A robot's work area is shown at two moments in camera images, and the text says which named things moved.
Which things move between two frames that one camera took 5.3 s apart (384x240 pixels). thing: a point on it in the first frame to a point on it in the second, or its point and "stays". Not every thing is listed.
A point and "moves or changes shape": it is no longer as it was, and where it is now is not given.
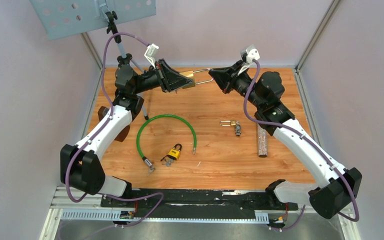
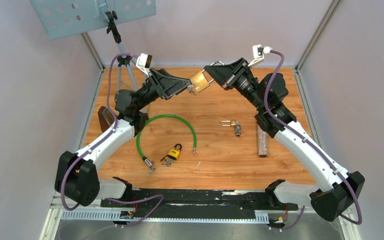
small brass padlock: (233, 123) stays
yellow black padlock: (174, 154) stays
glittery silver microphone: (262, 141) stays
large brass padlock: (189, 75) moves or changes shape
